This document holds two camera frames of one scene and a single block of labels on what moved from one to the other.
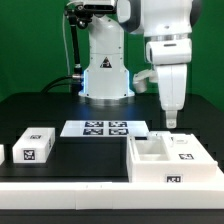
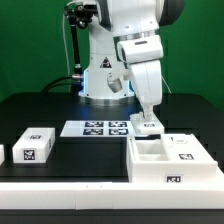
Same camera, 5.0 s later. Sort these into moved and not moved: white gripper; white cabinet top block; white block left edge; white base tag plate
Moved: white gripper
Not moved: white cabinet top block; white base tag plate; white block left edge
